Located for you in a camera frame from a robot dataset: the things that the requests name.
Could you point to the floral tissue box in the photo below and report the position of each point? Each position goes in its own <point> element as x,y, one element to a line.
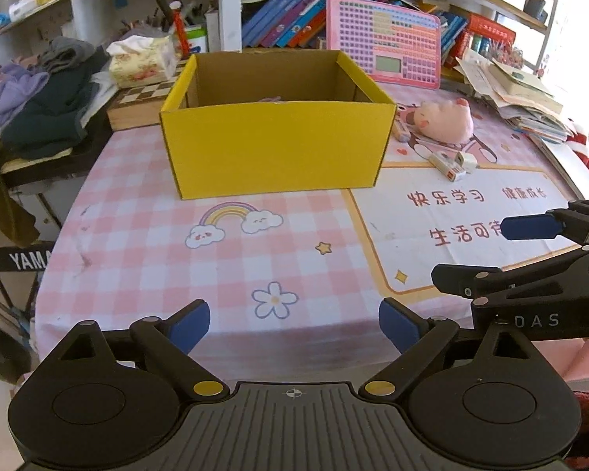
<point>141,60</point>

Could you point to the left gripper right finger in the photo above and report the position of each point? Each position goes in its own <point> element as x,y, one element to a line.
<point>422,345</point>

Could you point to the red book box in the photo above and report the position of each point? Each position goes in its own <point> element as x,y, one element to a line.
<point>478,25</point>

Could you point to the pen holder with pens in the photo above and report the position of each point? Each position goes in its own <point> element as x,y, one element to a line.
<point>185,23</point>

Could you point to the white desk mat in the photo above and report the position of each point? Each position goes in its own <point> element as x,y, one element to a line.
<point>414,219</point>

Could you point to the yellow cardboard box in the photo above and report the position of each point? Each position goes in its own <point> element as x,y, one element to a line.
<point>262,121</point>

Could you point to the pink checkered tablecloth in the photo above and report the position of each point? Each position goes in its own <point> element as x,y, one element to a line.
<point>285,276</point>

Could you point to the pink plush pig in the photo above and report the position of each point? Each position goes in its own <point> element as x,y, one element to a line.
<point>449,121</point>

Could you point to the white charger plug cube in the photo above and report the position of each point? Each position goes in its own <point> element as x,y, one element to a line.
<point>467,161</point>

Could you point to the small white red box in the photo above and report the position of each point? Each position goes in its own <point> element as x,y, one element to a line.
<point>451,170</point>

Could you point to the white large notebook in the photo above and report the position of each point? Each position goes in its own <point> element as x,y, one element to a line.
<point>567,163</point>

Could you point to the pink toy learning tablet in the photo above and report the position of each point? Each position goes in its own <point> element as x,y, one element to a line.
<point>391,43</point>

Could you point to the row of blue books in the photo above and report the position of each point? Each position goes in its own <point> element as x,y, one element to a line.
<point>291,24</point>

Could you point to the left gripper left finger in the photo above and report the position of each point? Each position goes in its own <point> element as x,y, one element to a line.
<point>165,345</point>

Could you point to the stack of papers and books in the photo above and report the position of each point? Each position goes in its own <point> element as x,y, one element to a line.
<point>518,97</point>

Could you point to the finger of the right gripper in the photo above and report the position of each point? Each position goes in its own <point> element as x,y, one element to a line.
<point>559,279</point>
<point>535,227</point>

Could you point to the wooden chessboard box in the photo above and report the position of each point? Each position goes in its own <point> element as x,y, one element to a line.
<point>140,106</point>

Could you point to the pile of clothes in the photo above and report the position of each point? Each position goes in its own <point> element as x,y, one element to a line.
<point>44,110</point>

